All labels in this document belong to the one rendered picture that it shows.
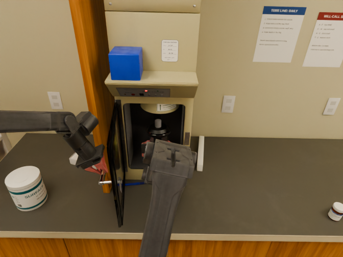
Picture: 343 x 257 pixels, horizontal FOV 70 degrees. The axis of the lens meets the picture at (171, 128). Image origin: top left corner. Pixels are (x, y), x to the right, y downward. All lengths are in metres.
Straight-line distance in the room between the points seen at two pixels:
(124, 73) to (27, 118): 0.32
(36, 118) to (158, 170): 0.43
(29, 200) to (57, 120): 0.53
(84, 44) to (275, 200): 1.04
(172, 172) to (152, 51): 0.58
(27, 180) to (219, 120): 1.08
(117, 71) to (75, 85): 0.71
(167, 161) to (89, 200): 0.82
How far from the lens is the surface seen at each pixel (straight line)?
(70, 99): 1.59
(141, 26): 0.91
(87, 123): 0.87
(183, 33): 0.91
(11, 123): 0.72
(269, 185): 1.34
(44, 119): 0.77
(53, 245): 1.30
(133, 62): 0.83
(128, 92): 0.92
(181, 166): 0.43
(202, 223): 1.11
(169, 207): 0.44
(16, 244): 1.36
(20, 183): 1.18
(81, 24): 0.86
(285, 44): 1.49
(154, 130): 1.03
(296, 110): 1.69
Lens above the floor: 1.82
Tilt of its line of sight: 33 degrees down
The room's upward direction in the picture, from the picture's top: 2 degrees clockwise
